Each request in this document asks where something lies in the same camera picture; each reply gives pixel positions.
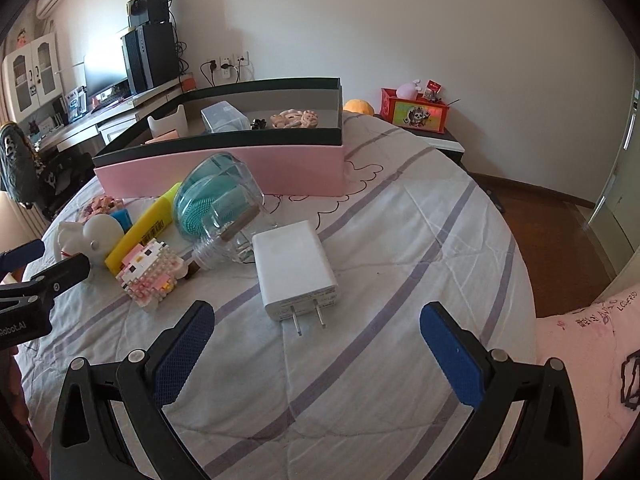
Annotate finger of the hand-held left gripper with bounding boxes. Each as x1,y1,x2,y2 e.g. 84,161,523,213
0,252,92,311
0,239,46,273

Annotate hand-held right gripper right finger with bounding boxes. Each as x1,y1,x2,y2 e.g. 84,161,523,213
419,301,585,480

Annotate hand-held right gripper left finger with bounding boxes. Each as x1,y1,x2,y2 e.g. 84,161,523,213
49,300,216,480

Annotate white cartoon figure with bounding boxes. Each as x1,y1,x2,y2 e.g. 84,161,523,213
57,214,125,263

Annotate pink brick toy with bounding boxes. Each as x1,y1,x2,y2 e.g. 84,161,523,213
77,196,123,223

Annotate pink white brick cat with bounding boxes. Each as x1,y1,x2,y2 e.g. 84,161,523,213
116,239,188,313

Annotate yellow highlighter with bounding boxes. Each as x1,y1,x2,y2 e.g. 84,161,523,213
104,182,183,268

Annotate white charger plug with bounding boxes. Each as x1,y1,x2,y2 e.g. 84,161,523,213
251,220,338,337

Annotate teal brush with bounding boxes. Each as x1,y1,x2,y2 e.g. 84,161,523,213
172,152,266,266

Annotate white eared holder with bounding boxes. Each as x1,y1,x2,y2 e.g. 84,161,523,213
147,105,190,138

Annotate pink storage box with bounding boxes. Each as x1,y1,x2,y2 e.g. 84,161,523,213
92,76,347,198

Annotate clear plastic box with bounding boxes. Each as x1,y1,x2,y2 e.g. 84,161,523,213
201,101,251,133

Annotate beige doll figurines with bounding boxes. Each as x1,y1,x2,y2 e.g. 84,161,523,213
270,108,321,130

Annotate striped quilt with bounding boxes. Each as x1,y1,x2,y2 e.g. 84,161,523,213
10,110,538,480

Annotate dark printed jacket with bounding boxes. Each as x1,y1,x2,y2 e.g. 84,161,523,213
0,122,38,206

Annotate pink printed cloth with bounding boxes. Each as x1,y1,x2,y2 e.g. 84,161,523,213
530,282,640,480

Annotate white desk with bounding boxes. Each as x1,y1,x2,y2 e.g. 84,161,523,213
37,77,201,161

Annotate blue white box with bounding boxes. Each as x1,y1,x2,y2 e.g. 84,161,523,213
65,87,86,121

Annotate white glass-door cabinet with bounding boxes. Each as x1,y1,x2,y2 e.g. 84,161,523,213
2,32,61,123

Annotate black computer monitor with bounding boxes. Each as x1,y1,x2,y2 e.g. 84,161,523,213
82,52,130,101

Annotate black low cabinet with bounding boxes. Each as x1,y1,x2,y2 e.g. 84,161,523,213
372,112,466,153

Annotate black computer tower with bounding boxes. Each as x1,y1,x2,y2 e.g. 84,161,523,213
121,22,181,95

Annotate white door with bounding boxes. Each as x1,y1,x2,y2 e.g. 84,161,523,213
587,75,640,281

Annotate red printed box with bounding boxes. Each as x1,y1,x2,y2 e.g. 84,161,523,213
380,87,450,133

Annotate black speaker box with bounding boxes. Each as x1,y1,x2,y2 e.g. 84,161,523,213
127,0,171,28

